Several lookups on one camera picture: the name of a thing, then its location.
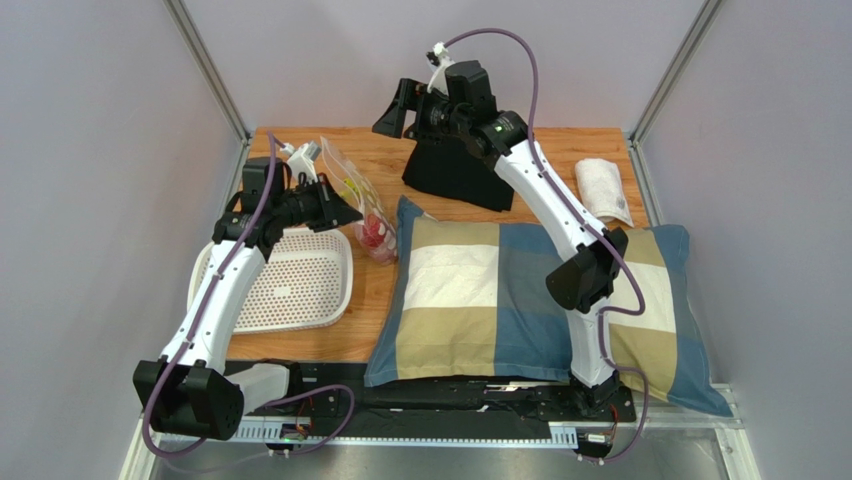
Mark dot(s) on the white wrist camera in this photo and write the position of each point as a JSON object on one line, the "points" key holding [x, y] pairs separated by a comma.
{"points": [[301, 161], [439, 60]]}

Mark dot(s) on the white rolled towel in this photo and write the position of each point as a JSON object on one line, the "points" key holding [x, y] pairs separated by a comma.
{"points": [[601, 190]]}

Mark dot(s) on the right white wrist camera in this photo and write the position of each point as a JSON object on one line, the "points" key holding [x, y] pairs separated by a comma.
{"points": [[439, 60]]}

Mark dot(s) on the black folded cloth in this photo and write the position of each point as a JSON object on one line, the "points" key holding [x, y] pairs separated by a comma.
{"points": [[447, 170]]}

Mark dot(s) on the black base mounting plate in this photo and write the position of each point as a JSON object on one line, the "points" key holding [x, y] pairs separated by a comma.
{"points": [[337, 401]]}

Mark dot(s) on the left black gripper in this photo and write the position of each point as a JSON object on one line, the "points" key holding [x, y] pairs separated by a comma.
{"points": [[333, 210]]}

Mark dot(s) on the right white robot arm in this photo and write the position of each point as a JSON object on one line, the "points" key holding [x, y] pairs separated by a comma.
{"points": [[592, 255]]}

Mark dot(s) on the white perforated plastic basket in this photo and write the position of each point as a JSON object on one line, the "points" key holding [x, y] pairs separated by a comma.
{"points": [[306, 283]]}

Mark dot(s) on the clear zip top bag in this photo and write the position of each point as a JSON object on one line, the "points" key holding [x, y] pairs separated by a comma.
{"points": [[337, 167]]}

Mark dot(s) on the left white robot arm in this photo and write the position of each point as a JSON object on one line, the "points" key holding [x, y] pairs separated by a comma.
{"points": [[186, 391]]}

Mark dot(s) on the plaid checkered pillow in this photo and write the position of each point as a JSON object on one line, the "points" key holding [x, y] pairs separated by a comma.
{"points": [[470, 299]]}

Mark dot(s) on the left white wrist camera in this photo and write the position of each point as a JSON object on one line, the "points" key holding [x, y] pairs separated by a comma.
{"points": [[301, 161]]}

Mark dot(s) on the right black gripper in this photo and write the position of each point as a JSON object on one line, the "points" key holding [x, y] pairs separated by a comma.
{"points": [[405, 106]]}

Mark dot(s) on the aluminium frame rail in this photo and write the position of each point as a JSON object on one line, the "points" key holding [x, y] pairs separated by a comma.
{"points": [[664, 442]]}

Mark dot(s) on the red fake fruit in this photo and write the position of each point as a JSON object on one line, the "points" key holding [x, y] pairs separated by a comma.
{"points": [[378, 239]]}

